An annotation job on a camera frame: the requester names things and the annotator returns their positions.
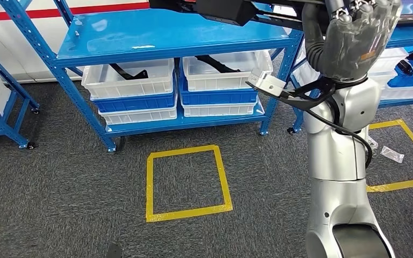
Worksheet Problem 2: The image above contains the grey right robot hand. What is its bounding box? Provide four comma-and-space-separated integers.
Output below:
301, 0, 404, 83

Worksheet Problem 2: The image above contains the small clear plastic bag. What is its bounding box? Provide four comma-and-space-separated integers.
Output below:
380, 145, 405, 164

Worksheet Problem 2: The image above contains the yellow floor tape square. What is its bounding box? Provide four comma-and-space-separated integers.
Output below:
366, 119, 413, 194
145, 144, 234, 224

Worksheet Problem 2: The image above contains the black camera bracket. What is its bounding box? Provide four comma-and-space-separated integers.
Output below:
245, 76, 336, 111

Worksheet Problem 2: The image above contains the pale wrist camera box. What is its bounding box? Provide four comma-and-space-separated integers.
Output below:
247, 68, 287, 97

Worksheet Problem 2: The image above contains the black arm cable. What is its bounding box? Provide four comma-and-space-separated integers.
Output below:
304, 96, 373, 170

